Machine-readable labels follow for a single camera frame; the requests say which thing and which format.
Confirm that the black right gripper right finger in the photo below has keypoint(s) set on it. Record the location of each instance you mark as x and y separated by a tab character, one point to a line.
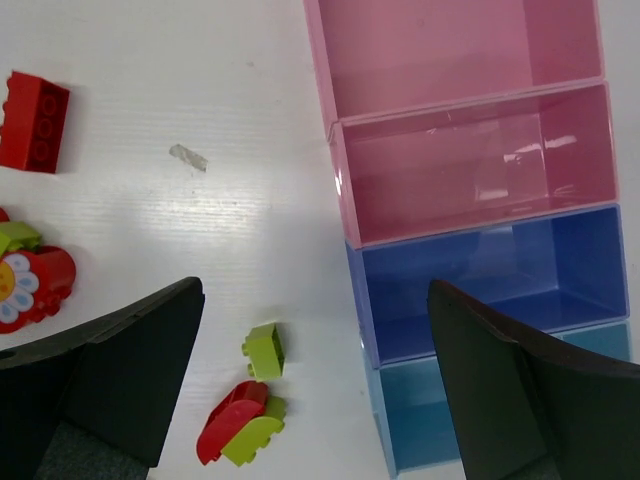
526	405

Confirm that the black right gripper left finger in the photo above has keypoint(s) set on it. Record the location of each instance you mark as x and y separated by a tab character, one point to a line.
96	401

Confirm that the red curved lego brick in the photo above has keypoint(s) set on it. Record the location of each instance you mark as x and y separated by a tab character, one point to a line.
244	402

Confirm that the green curved lego brick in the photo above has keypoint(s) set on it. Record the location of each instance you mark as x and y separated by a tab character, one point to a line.
257	433

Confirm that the small green lego brick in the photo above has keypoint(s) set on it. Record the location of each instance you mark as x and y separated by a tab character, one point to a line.
263	348

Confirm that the red long lego brick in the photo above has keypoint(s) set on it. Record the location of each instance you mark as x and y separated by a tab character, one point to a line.
32	129

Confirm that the dark blue container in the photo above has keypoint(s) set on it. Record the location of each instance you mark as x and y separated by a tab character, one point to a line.
554	273

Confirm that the pink near container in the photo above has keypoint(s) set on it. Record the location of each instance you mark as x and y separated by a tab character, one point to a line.
474	164

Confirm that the clear tape scrap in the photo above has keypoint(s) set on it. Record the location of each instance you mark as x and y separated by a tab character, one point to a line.
189	157

